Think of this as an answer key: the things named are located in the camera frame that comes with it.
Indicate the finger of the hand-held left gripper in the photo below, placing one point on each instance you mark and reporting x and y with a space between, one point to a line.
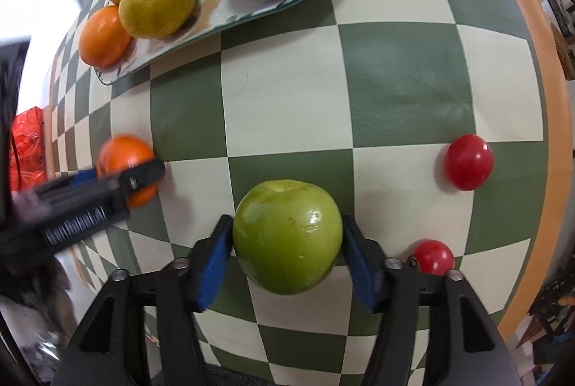
139 178
81 179

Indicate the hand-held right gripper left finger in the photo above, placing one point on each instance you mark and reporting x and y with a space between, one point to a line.
215 264

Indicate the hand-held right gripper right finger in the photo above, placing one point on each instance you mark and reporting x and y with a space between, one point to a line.
361 269

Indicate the orange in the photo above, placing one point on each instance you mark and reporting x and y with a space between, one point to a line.
121 152
105 38

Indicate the green apple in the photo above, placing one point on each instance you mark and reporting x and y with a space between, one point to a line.
287 237

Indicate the floral oval plate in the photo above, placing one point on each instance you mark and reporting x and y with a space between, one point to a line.
233 8

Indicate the red plastic bag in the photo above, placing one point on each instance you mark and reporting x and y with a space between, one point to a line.
27 134

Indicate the red cherry tomato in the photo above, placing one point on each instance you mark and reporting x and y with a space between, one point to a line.
433 258
468 161

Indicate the person's dark fleece clothing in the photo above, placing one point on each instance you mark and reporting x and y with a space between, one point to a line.
40 296

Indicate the green checkered tablecloth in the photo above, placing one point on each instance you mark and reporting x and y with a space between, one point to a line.
395 67

